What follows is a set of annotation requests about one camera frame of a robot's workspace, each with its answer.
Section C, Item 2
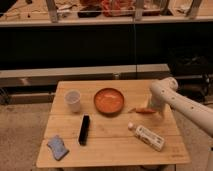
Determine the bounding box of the orange pepper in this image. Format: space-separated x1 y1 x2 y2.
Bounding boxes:
128 107 156 114

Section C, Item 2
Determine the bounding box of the white ceramic cup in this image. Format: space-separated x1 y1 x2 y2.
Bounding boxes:
64 90 81 113

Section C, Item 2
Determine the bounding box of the orange bowl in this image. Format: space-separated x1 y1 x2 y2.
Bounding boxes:
94 88 125 115

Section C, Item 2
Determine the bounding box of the wooden table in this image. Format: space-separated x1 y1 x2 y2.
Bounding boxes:
36 80 190 168

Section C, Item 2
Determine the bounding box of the black rectangular bar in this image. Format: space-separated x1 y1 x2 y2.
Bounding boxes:
78 115 90 145

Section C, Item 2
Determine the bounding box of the white plastic bottle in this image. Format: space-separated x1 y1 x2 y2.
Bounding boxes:
128 122 165 151

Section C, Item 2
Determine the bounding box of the blue sponge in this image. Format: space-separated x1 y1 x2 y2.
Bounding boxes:
47 135 69 161

